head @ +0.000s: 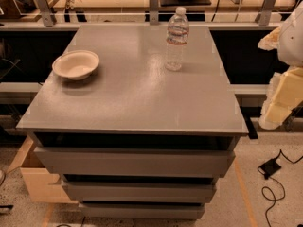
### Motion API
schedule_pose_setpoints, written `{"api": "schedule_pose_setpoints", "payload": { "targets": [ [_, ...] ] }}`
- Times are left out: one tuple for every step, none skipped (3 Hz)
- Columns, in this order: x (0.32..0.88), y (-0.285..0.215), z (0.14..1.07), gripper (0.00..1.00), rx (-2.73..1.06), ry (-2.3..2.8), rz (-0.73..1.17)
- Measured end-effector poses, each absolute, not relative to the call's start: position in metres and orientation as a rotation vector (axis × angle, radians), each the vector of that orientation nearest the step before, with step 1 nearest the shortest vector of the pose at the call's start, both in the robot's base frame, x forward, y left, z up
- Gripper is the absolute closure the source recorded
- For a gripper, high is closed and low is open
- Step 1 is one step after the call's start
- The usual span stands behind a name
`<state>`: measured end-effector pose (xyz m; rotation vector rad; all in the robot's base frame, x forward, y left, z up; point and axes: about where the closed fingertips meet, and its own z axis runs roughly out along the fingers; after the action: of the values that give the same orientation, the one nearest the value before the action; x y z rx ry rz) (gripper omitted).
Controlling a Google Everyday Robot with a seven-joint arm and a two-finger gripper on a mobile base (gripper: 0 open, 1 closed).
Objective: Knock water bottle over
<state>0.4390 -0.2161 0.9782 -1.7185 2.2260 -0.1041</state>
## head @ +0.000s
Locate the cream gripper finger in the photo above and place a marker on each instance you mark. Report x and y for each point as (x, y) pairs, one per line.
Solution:
(270, 41)
(284, 93)

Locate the clear plastic water bottle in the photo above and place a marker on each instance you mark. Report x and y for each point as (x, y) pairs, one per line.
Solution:
(177, 36)

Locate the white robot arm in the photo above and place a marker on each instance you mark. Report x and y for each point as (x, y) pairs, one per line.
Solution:
(290, 42)

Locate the grey drawer cabinet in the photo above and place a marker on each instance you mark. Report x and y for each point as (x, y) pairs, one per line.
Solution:
(136, 140)

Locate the white paper bowl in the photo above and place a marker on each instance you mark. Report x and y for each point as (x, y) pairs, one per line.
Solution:
(76, 65)

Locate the cardboard box on floor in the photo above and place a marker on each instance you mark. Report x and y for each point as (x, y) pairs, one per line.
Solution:
(42, 186)

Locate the right metal rail bracket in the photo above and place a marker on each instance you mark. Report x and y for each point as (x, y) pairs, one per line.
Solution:
(264, 15)

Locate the metal rail bracket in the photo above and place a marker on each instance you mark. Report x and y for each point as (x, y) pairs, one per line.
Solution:
(46, 13)
(264, 15)
(153, 10)

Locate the black power adapter with cable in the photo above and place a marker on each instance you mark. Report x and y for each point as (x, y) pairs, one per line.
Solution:
(267, 170)

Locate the middle metal rail bracket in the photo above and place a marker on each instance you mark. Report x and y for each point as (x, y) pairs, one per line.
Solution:
(153, 10)

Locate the left metal rail bracket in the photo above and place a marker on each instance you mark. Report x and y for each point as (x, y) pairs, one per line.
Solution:
(46, 13)

